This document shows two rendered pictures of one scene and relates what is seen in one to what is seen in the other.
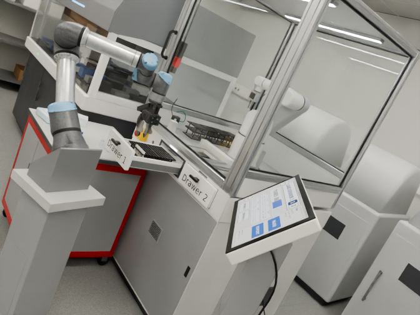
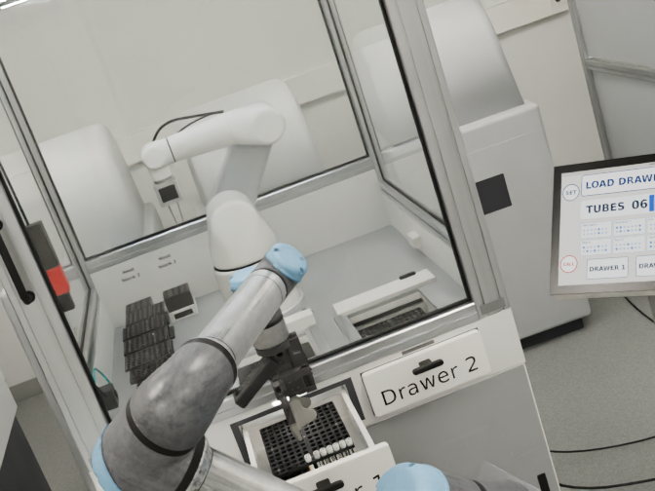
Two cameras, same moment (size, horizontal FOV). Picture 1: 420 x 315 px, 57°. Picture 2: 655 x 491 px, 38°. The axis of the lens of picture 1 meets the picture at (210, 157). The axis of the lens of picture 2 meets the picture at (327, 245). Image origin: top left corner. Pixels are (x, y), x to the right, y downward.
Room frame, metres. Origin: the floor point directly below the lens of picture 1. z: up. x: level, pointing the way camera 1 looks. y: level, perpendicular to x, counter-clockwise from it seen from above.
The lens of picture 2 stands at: (0.83, 1.65, 1.87)
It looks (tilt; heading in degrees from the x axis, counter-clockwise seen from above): 18 degrees down; 307
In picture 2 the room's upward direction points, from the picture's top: 19 degrees counter-clockwise
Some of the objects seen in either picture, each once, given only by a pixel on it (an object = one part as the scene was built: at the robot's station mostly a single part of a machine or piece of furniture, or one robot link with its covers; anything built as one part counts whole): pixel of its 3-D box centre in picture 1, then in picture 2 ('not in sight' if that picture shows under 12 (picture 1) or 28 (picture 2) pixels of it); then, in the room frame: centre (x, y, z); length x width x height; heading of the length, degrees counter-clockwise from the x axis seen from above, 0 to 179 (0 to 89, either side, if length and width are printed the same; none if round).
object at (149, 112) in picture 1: (152, 112); (285, 366); (1.99, 0.37, 1.11); 0.09 x 0.08 x 0.12; 43
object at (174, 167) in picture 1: (151, 156); (309, 449); (2.08, 0.30, 0.86); 0.40 x 0.26 x 0.06; 133
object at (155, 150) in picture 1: (150, 155); (309, 449); (2.07, 0.31, 0.87); 0.22 x 0.18 x 0.06; 133
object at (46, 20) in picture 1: (120, 57); not in sight; (3.63, 1.14, 1.13); 1.78 x 1.14 x 0.45; 43
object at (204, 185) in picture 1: (196, 184); (426, 372); (1.92, 0.00, 0.87); 0.29 x 0.02 x 0.11; 43
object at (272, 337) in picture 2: (157, 97); (268, 332); (2.00, 0.38, 1.19); 0.08 x 0.08 x 0.05
